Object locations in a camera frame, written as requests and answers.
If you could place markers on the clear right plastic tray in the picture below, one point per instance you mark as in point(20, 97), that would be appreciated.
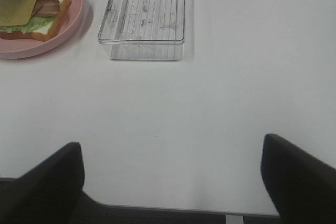
point(150, 30)

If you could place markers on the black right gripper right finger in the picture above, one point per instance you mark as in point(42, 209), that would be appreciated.
point(301, 187)

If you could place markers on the bacon strip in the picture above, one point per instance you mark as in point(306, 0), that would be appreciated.
point(46, 8)

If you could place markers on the pink round plate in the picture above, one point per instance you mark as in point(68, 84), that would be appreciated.
point(24, 48)

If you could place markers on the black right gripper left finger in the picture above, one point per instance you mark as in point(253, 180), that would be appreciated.
point(49, 192)

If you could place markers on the yellow cheese slice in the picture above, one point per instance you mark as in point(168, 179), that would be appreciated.
point(16, 12)

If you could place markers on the green lettuce leaf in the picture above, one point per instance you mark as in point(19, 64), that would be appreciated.
point(27, 16)

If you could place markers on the bread slice with orange crust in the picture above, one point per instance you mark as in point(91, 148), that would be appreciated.
point(52, 27)

